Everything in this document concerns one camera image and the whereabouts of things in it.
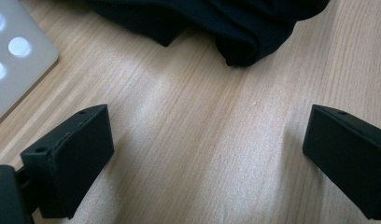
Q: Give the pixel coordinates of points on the white perforated plastic basket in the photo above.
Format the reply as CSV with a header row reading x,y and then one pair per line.
x,y
23,81

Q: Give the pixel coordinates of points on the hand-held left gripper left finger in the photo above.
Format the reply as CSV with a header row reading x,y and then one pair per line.
x,y
73,161

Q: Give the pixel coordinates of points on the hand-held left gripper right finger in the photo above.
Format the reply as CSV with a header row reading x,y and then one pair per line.
x,y
350,161

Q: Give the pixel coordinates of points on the black cloth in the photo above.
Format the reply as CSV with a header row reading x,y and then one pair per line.
x,y
241,25

